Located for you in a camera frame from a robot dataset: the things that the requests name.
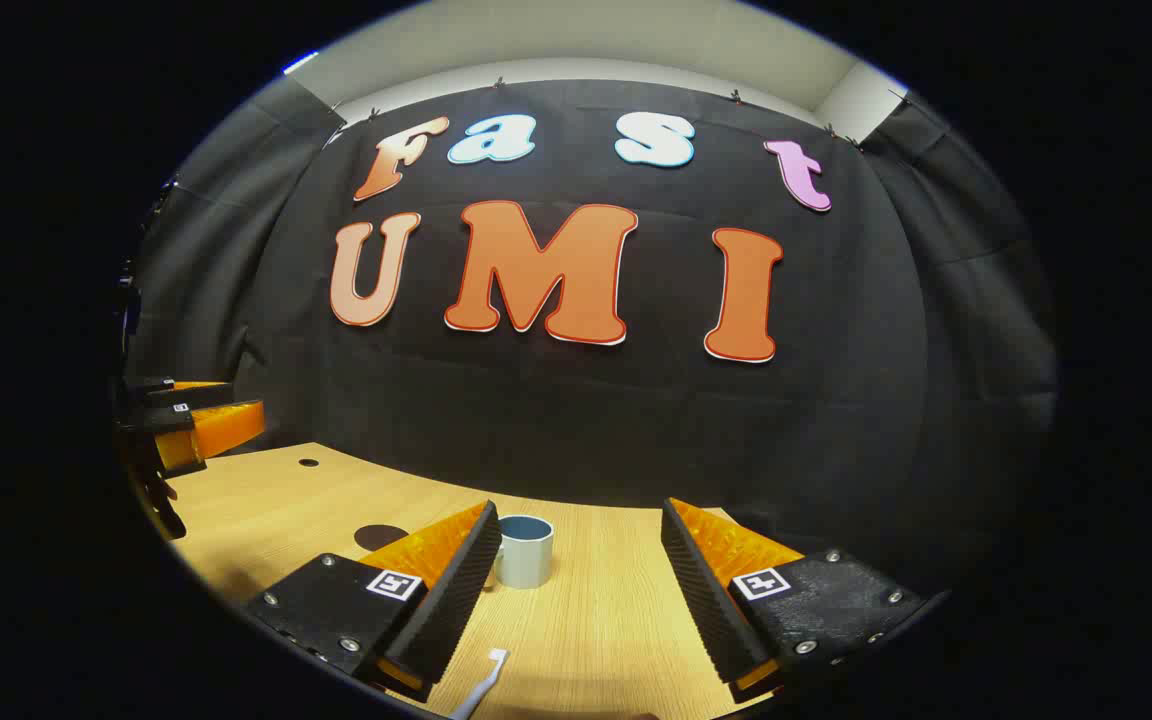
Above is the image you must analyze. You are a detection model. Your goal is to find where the black backdrop cloth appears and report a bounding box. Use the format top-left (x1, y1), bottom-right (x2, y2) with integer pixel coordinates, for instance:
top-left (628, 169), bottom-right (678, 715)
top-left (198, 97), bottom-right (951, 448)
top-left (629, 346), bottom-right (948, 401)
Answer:
top-left (126, 75), bottom-right (1062, 601)

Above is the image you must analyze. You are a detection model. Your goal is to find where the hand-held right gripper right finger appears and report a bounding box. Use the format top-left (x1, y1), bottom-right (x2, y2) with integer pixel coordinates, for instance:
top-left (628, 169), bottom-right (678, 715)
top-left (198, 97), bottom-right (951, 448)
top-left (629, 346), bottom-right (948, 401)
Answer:
top-left (660, 497), bottom-right (937, 704)

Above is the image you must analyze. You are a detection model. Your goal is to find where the white toothbrush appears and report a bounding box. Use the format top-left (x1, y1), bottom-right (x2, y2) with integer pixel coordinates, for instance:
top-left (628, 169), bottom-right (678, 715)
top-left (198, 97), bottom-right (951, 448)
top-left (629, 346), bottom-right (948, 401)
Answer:
top-left (449, 648), bottom-right (510, 720)

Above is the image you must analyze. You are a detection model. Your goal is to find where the wooden desktop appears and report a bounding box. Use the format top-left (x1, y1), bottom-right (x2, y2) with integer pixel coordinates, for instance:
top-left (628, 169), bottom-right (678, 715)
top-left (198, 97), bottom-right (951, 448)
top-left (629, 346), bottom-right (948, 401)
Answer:
top-left (141, 442), bottom-right (807, 720)

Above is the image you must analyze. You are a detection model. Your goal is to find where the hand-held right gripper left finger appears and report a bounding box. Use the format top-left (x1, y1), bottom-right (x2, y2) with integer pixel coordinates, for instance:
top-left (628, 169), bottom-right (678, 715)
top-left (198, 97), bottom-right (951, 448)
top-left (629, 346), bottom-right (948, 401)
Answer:
top-left (241, 500), bottom-right (503, 703)

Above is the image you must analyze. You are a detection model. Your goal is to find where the dark round coaster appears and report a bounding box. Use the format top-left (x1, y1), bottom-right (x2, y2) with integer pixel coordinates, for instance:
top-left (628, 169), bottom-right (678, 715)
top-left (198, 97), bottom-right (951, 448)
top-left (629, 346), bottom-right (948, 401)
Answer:
top-left (354, 524), bottom-right (412, 553)

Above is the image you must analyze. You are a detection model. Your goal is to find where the light blue cup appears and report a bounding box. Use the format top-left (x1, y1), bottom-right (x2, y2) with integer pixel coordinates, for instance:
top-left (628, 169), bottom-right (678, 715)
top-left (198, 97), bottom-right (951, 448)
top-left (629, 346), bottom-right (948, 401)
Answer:
top-left (492, 515), bottom-right (555, 590)

